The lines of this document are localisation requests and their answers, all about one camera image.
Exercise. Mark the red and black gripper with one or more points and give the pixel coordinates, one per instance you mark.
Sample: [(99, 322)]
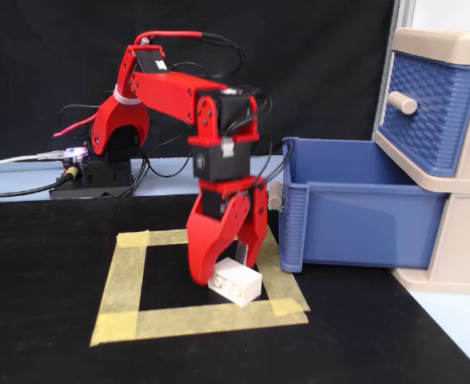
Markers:
[(213, 200)]

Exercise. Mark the white toy brick cube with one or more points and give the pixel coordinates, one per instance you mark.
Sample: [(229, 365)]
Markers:
[(237, 285)]

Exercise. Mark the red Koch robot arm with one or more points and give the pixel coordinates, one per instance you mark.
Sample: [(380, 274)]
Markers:
[(167, 90)]

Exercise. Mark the yellow masking tape strip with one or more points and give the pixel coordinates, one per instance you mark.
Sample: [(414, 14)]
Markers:
[(203, 322), (167, 237), (123, 276), (277, 280)]

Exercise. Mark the black rectangular mat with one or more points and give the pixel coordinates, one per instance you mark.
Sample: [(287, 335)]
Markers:
[(59, 260)]

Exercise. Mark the small lit controller board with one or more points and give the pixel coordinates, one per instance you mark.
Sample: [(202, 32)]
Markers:
[(74, 155)]

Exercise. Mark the black backdrop cloth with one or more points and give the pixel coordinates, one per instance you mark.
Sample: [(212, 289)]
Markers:
[(39, 60)]

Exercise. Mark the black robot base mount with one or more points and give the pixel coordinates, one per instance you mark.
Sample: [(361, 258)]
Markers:
[(107, 176)]

